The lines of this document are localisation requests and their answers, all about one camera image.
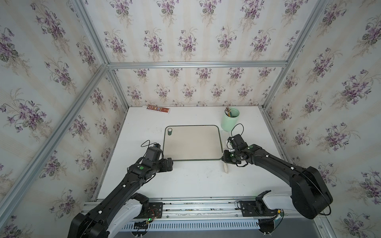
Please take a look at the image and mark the beige cutting board green rim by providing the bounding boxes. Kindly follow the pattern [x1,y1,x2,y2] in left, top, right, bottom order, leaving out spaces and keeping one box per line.
[163,125,223,161]

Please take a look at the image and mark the green pencil cup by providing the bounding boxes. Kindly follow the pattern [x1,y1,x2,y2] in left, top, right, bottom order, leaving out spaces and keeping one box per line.
[221,107,240,132]

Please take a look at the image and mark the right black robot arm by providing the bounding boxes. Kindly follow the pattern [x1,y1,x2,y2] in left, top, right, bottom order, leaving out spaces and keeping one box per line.
[221,144,333,219]

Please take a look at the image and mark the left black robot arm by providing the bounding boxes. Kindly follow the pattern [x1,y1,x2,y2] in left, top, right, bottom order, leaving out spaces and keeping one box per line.
[68,158,173,238]

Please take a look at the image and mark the coloured pencils bundle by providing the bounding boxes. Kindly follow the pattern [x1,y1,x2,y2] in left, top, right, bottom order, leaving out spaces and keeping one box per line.
[225,107,232,118]

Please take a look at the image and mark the red snack packet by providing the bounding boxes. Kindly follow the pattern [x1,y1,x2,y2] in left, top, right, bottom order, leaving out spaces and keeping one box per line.
[146,105,170,114]

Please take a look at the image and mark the white ventilation grille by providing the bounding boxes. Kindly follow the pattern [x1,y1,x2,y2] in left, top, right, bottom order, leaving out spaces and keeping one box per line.
[121,219,260,232]

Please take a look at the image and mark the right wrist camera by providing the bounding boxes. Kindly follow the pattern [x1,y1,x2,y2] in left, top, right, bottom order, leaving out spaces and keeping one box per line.
[228,134,248,151]

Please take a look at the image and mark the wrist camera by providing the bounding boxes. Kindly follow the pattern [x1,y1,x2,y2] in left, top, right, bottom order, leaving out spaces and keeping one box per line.
[228,134,248,151]
[145,143,162,162]

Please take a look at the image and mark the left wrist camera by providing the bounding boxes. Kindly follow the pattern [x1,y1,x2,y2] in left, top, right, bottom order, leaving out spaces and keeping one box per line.
[145,143,162,162]

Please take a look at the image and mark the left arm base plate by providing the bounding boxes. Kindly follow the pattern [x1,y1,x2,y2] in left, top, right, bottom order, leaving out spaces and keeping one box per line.
[139,202,164,221]

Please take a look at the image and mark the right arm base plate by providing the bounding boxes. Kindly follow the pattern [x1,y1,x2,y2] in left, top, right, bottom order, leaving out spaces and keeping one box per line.
[237,200,278,217]

